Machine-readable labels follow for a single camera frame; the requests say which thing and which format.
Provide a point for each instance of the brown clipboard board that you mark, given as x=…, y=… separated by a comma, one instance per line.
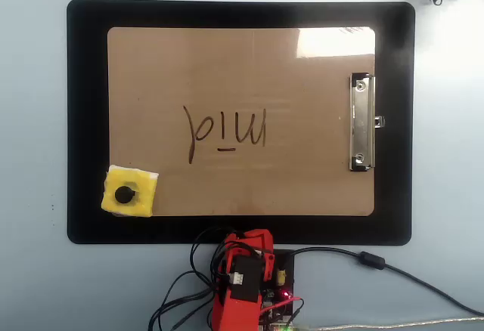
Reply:
x=242, y=74

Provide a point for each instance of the yellow connector on base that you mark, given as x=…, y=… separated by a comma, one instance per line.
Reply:
x=281, y=277

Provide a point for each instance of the black rectangular desk mat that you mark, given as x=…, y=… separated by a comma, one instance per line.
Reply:
x=87, y=119

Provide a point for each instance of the black robot base board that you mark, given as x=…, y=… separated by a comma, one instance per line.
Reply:
x=285, y=263

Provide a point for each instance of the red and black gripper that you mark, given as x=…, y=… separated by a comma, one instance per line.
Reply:
x=234, y=244

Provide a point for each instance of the silver metal clipboard clip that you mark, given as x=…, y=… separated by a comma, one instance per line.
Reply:
x=361, y=123

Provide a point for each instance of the yellow sponge with black knob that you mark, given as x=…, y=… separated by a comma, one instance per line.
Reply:
x=141, y=185

